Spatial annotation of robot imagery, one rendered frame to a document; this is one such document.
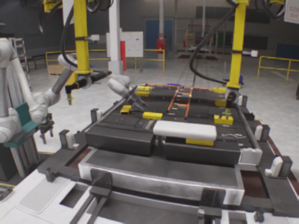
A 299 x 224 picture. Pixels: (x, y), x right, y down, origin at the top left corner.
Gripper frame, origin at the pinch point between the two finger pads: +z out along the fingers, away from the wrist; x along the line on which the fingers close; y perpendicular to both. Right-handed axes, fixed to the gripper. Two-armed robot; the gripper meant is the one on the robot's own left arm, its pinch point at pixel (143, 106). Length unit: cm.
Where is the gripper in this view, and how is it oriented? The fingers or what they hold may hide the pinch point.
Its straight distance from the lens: 168.4
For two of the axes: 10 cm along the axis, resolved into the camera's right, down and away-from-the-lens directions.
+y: -5.6, 7.1, 4.3
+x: -2.5, 3.5, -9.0
